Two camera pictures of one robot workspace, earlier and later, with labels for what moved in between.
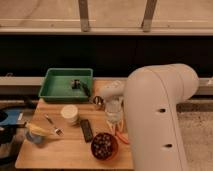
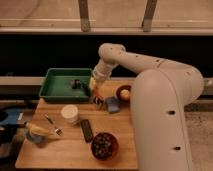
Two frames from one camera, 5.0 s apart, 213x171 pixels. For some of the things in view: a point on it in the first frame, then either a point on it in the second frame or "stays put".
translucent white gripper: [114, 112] to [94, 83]
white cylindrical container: [70, 113] stays put
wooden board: [74, 136] stays put
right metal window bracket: [146, 23] stays put
